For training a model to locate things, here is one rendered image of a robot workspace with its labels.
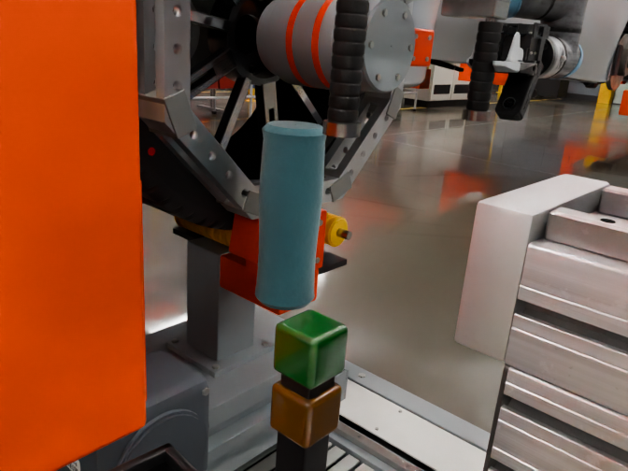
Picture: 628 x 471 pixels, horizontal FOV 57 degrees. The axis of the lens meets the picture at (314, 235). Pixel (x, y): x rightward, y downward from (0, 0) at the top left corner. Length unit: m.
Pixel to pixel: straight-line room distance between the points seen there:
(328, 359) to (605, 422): 0.18
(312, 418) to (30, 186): 0.25
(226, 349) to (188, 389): 0.38
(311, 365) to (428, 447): 0.90
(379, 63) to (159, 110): 0.30
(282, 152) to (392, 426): 0.74
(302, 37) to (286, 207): 0.24
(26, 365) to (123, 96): 0.20
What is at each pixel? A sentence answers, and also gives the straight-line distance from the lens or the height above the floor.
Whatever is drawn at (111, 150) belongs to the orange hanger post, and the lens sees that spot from 0.44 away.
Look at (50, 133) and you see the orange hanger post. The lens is 0.42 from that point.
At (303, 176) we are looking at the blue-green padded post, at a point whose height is 0.68.
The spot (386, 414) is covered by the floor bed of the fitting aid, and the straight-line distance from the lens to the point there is 1.35.
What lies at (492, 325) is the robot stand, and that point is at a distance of 0.35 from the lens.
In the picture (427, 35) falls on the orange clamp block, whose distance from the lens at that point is 1.21.
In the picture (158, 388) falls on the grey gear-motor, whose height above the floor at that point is 0.41.
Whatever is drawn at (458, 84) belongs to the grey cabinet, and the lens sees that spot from 9.55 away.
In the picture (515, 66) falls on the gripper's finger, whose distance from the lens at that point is 0.98.
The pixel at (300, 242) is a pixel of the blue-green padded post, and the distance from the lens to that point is 0.80.
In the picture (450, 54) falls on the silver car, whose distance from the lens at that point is 3.45.
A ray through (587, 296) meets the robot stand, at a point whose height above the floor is 0.74.
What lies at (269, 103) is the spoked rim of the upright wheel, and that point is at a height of 0.74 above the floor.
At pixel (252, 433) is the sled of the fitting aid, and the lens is 1.14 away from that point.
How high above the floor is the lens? 0.85
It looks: 19 degrees down
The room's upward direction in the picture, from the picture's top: 4 degrees clockwise
